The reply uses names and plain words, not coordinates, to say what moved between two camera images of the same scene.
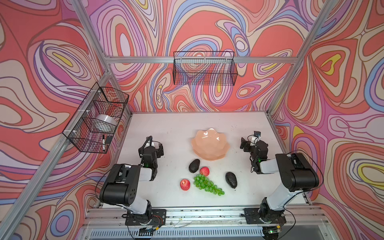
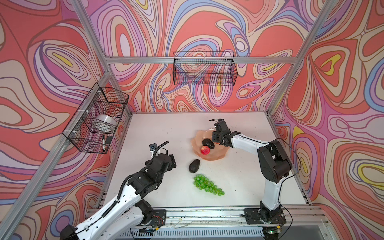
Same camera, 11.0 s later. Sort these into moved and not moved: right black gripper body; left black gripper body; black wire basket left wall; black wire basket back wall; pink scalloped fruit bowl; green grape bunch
Moved: right black gripper body; left black gripper body
Not moved: black wire basket left wall; black wire basket back wall; pink scalloped fruit bowl; green grape bunch
